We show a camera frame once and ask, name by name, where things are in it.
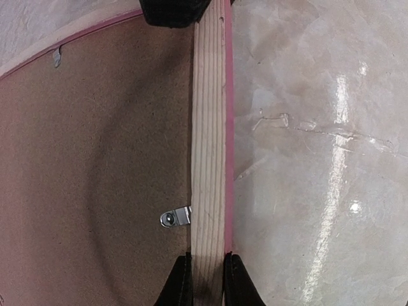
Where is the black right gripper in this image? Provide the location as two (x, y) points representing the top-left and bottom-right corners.
(140, 0), (211, 29)

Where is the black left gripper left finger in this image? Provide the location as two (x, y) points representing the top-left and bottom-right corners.
(154, 253), (193, 306)

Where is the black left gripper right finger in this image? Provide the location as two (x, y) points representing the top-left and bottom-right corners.
(223, 252), (265, 306)

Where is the pink wooden picture frame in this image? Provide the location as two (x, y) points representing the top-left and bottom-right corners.
(1, 1), (233, 305)

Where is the brown cardboard backing board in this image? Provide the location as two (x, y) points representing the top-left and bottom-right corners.
(1, 17), (193, 305)

